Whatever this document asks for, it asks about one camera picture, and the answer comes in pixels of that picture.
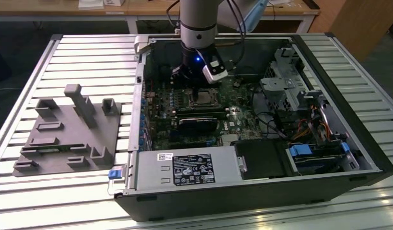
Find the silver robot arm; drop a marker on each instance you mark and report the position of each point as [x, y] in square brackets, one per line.
[198, 21]

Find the CPU socket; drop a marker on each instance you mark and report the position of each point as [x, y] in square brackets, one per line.
[190, 105]

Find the black RAM slots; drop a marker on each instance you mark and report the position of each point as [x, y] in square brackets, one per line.
[176, 83]

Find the black installed RAM sticks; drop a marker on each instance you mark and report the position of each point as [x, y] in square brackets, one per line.
[199, 112]

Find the green motherboard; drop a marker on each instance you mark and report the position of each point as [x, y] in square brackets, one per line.
[240, 115]

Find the silver metal drive cage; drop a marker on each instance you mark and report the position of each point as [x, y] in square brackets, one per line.
[279, 88]

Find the small silver heatsink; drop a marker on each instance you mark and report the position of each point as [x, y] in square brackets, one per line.
[231, 139]

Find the white box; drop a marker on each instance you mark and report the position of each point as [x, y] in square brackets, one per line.
[91, 4]

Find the black plastic shroud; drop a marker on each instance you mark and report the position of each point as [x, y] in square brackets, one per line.
[260, 158]

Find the silver power supply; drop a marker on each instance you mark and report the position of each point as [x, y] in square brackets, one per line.
[148, 167]

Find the grey parts rack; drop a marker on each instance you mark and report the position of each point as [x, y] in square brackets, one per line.
[71, 134]

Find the wooden desk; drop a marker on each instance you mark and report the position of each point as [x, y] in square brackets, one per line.
[55, 12]

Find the blue disk carrier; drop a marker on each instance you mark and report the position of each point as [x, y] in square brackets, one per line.
[299, 151]

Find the blue case latch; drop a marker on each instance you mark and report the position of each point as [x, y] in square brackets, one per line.
[115, 173]

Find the green RAM stick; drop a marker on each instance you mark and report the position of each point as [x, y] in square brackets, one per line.
[64, 148]

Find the wooden cabinet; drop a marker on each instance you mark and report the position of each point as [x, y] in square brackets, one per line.
[355, 26]

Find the blue plastic clip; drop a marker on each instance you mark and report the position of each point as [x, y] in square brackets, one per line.
[343, 147]

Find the black open PC case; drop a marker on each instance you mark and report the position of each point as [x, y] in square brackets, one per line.
[234, 203]

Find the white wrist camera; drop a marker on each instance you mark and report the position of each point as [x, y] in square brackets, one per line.
[215, 70]

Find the grey plastic bracket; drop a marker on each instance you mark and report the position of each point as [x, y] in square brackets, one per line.
[310, 95]

